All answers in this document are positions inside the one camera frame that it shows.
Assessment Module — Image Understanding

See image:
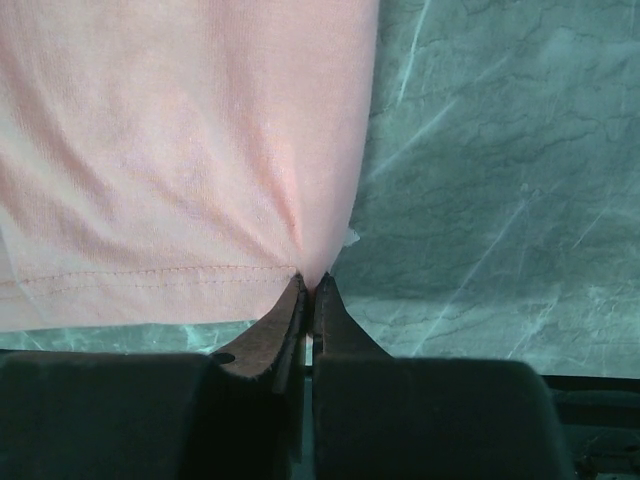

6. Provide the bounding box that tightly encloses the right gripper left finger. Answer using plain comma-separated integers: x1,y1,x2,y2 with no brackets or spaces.
1,277,308,479

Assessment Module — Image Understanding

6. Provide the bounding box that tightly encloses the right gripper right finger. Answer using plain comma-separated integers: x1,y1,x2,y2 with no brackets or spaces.
312,276,575,479

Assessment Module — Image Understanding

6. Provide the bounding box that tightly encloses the salmon pink t shirt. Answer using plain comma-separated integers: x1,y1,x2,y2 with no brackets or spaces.
1,1,379,332

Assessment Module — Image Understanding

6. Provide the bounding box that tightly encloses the black base beam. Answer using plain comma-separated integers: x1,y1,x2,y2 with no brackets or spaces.
543,375,639,479

